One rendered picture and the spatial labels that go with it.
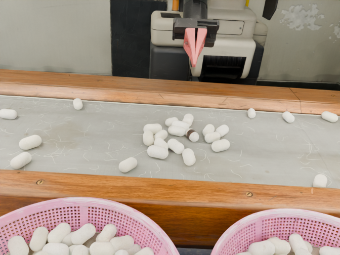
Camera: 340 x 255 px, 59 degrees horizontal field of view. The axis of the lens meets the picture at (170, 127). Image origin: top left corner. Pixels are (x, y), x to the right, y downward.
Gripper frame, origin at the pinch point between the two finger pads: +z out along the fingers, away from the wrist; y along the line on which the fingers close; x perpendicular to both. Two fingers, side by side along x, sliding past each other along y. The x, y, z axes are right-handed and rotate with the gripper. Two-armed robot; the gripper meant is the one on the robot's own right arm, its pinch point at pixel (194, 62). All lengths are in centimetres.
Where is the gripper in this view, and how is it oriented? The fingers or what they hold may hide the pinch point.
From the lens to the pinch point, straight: 67.5
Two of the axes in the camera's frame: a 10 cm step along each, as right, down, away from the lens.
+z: -0.4, 9.4, -3.5
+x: -0.3, 3.4, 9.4
